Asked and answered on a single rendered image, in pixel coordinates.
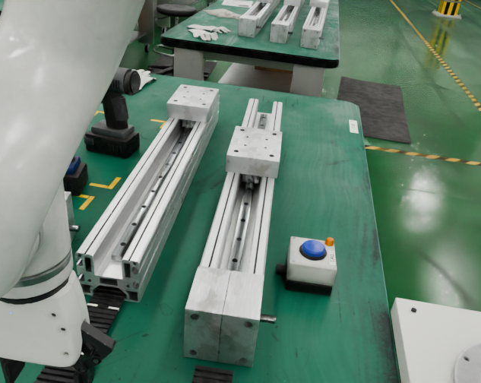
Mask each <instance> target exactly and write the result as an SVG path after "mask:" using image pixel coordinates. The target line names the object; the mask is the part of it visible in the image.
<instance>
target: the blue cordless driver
mask: <svg viewBox="0 0 481 383"><path fill-rule="evenodd" d="M87 181H88V174H87V164H86V163H84V162H81V158H80V157H79V156H74V157H73V159H72V161H71V163H70V165H69V168H68V170H67V172H66V174H65V176H64V178H63V183H64V190H65V192H71V196H80V195H81V192H82V191H83V190H84V187H85V185H86V184H87Z"/></svg>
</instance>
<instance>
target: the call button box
mask: <svg viewBox="0 0 481 383"><path fill-rule="evenodd" d="M307 240H311V239H306V238H300V237H295V236H291V237H290V243H289V248H288V252H287V256H286V264H277V269H276V273H277V274H284V275H285V290H293V291H299V292H304V293H314V294H319V295H325V296H330V295H331V291H332V288H333V287H332V286H333V284H334V279H335V276H336V273H337V264H336V256H335V249H334V245H333V246H327V245H325V241H321V240H317V241H319V242H321V243H322V244H323V245H324V246H325V253H324V255H322V256H321V257H312V256H309V255H307V254H305V253H304V252H303V250H302V244H303V243H304V242H305V241H307Z"/></svg>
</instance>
